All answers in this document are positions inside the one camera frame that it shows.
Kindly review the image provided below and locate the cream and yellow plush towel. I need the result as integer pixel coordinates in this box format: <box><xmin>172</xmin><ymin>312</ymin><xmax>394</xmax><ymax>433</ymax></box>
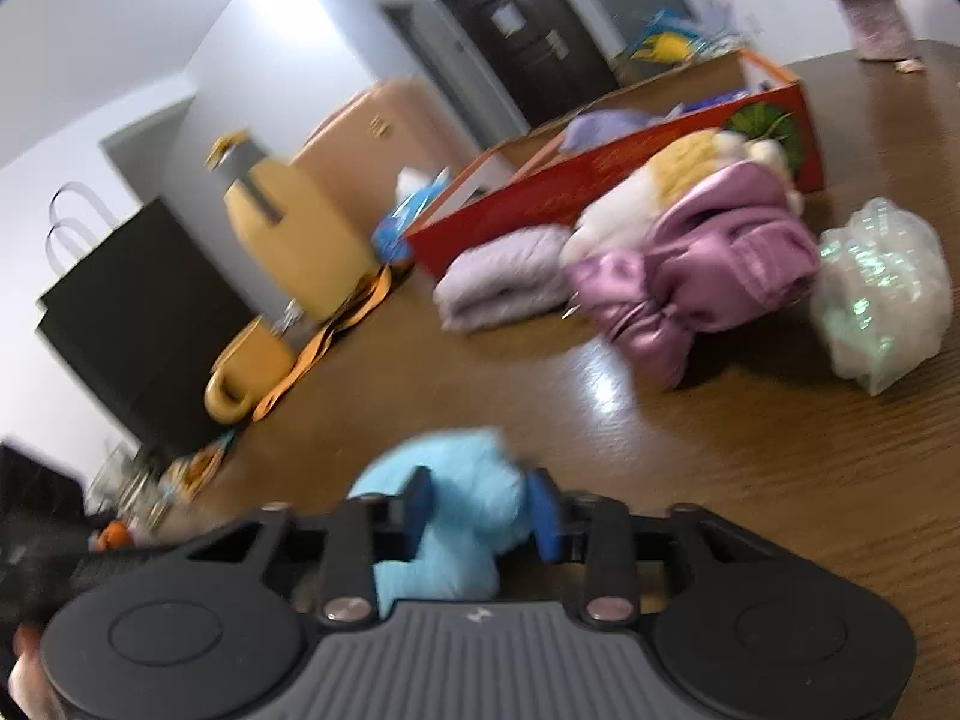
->
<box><xmin>559</xmin><ymin>127</ymin><xmax>803</xmax><ymax>263</ymax></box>

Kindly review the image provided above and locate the red cardboard box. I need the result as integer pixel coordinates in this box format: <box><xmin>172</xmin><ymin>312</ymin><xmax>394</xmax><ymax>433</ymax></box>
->
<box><xmin>405</xmin><ymin>49</ymin><xmax>826</xmax><ymax>282</ymax></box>

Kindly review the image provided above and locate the snack bowl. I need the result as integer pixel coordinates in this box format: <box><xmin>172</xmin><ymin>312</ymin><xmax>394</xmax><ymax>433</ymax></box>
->
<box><xmin>161</xmin><ymin>435</ymin><xmax>233</xmax><ymax>500</ymax></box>

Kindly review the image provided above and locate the purple linen drawstring bag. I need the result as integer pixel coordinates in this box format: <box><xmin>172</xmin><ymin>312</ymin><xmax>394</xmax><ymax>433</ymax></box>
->
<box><xmin>559</xmin><ymin>109</ymin><xmax>676</xmax><ymax>155</ymax></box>

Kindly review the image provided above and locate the pink textured vase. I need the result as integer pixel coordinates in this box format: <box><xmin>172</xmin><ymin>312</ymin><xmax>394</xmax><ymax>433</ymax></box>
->
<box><xmin>802</xmin><ymin>0</ymin><xmax>912</xmax><ymax>62</ymax></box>

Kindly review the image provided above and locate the pink suitcase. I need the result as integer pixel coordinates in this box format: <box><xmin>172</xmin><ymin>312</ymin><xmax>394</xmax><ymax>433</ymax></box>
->
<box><xmin>289</xmin><ymin>79</ymin><xmax>488</xmax><ymax>188</ymax></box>

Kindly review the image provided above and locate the light blue fluffy towel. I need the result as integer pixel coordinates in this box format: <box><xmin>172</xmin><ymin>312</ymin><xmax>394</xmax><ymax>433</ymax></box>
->
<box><xmin>349</xmin><ymin>427</ymin><xmax>537</xmax><ymax>605</ymax></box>

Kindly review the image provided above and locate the dark entrance door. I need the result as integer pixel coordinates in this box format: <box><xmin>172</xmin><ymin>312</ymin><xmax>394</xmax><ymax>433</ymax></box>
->
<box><xmin>439</xmin><ymin>0</ymin><xmax>623</xmax><ymax>128</ymax></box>

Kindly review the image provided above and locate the black paper bag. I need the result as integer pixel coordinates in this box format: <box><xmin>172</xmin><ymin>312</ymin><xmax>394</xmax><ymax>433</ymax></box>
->
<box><xmin>36</xmin><ymin>181</ymin><xmax>260</xmax><ymax>451</ymax></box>

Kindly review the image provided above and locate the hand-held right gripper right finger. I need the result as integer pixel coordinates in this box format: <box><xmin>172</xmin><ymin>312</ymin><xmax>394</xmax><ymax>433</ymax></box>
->
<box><xmin>525</xmin><ymin>467</ymin><xmax>781</xmax><ymax>627</ymax></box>

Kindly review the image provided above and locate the mauve satin pouch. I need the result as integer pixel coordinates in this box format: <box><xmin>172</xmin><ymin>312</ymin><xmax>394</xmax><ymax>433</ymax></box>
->
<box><xmin>645</xmin><ymin>163</ymin><xmax>822</xmax><ymax>316</ymax></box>
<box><xmin>564</xmin><ymin>246</ymin><xmax>721</xmax><ymax>391</ymax></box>

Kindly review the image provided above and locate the person's left hand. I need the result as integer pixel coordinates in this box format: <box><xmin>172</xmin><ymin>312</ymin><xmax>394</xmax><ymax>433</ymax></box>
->
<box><xmin>11</xmin><ymin>626</ymin><xmax>65</xmax><ymax>713</ymax></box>

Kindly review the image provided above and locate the grey interior door frame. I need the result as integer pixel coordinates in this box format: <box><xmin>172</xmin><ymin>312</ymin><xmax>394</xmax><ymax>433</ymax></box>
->
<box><xmin>379</xmin><ymin>0</ymin><xmax>481</xmax><ymax>158</ymax></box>

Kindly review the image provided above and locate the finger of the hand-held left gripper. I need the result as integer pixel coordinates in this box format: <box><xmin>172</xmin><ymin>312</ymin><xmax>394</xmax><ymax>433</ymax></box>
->
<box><xmin>75</xmin><ymin>540</ymin><xmax>188</xmax><ymax>601</ymax></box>

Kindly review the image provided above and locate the yellow watering can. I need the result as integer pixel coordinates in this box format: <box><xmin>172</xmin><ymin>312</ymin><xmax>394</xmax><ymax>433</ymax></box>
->
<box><xmin>634</xmin><ymin>30</ymin><xmax>695</xmax><ymax>61</ymax></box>

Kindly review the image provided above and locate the yellow thermos jug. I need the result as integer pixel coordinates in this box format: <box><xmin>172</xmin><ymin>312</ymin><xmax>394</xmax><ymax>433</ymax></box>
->
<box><xmin>206</xmin><ymin>131</ymin><xmax>380</xmax><ymax>323</ymax></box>

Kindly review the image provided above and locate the yellow mug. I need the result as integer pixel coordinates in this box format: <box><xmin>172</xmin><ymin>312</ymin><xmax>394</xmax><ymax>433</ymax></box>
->
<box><xmin>204</xmin><ymin>315</ymin><xmax>297</xmax><ymax>425</ymax></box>

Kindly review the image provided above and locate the clear plastic bag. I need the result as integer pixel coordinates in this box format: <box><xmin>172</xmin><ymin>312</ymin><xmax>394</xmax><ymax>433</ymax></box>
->
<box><xmin>810</xmin><ymin>197</ymin><xmax>950</xmax><ymax>397</ymax></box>

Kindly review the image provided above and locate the drinking glass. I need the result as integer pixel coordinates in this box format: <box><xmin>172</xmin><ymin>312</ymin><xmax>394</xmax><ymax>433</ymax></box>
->
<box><xmin>94</xmin><ymin>442</ymin><xmax>162</xmax><ymax>533</ymax></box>

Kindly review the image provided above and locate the blue tissue pack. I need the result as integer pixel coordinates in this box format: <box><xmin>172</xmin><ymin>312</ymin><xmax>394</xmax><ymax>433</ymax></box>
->
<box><xmin>373</xmin><ymin>165</ymin><xmax>455</xmax><ymax>263</ymax></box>

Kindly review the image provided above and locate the lilac folded towel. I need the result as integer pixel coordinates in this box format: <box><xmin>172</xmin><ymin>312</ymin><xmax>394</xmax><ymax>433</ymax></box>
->
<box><xmin>433</xmin><ymin>225</ymin><xmax>575</xmax><ymax>335</ymax></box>

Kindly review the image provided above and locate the pile of colourful toys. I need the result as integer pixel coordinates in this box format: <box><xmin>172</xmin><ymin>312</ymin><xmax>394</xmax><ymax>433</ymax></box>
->
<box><xmin>628</xmin><ymin>9</ymin><xmax>740</xmax><ymax>65</ymax></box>

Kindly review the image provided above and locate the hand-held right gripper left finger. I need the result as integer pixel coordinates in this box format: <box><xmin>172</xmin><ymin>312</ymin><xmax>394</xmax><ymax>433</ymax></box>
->
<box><xmin>180</xmin><ymin>465</ymin><xmax>436</xmax><ymax>629</ymax></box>

